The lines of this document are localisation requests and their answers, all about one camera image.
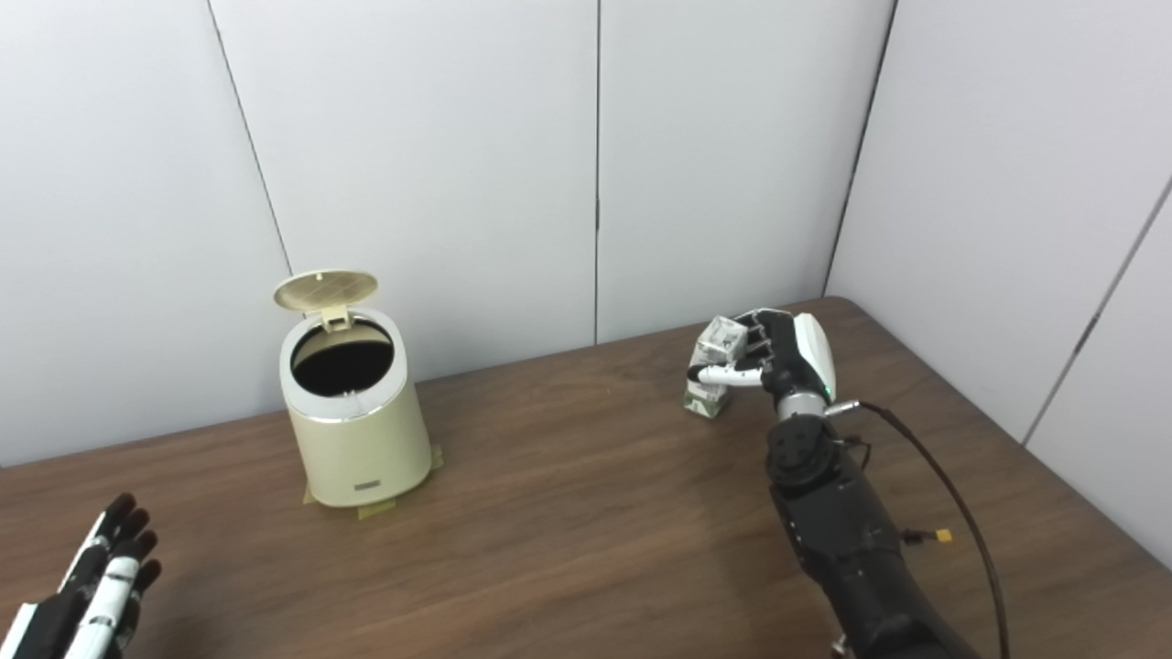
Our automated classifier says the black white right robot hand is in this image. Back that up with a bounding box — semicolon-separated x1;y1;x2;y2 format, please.
688;309;838;409

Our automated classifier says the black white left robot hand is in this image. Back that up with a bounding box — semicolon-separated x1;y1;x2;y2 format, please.
0;493;163;659

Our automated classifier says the white green milk carton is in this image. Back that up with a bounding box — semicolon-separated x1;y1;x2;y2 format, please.
682;316;750;419

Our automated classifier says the cream round bin lid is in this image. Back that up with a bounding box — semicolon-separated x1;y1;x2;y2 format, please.
273;269;379;332

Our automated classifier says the cream-colored round bin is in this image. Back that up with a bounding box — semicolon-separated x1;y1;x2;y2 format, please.
279;307;433;509

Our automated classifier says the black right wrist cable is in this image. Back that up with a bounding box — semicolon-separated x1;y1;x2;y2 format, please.
824;399;1012;659

